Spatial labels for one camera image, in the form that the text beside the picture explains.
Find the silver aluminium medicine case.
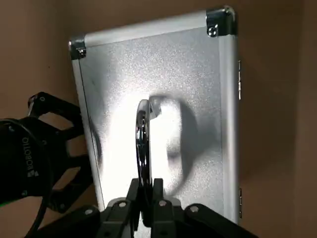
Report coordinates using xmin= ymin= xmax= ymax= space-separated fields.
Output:
xmin=68 ymin=5 xmax=240 ymax=225

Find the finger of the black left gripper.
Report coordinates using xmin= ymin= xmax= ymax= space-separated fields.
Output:
xmin=49 ymin=138 xmax=97 ymax=214
xmin=27 ymin=91 xmax=87 ymax=141

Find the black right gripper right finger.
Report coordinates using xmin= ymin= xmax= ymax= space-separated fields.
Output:
xmin=142 ymin=178 xmax=260 ymax=238

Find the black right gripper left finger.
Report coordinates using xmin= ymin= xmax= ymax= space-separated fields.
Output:
xmin=32 ymin=178 xmax=141 ymax=238

